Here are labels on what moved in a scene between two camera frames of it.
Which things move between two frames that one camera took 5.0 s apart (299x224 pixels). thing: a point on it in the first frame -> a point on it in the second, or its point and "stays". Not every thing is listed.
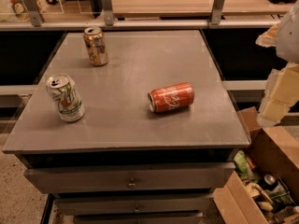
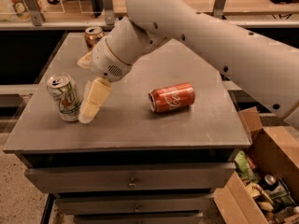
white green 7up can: (62, 89) stays
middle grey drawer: (134, 203) stays
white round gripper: (289, 36) -> (105, 62)
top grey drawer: (134, 177) stays
